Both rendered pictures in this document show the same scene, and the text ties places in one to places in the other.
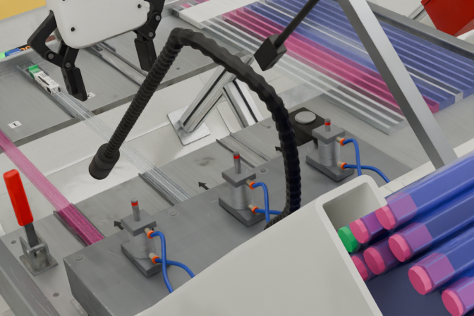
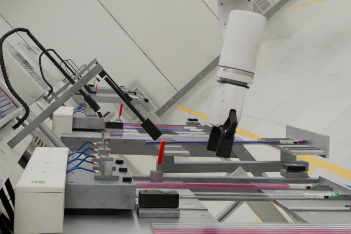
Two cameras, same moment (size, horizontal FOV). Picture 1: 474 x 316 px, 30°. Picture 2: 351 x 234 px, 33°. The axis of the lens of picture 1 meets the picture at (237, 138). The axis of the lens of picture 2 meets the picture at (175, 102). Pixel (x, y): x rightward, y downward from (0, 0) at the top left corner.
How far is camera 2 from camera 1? 177 cm
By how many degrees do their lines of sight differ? 107
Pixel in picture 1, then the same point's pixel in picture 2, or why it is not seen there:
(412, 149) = (127, 227)
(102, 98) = (287, 202)
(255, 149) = (182, 208)
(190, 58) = (320, 219)
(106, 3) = (215, 108)
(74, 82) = (211, 140)
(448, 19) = not seen: outside the picture
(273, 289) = not seen: outside the picture
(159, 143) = not seen: outside the picture
